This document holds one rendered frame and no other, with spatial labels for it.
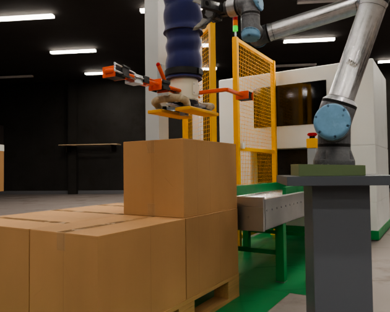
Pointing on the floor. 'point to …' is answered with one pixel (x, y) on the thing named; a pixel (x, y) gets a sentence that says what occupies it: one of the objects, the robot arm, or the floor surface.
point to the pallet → (223, 296)
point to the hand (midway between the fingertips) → (191, 15)
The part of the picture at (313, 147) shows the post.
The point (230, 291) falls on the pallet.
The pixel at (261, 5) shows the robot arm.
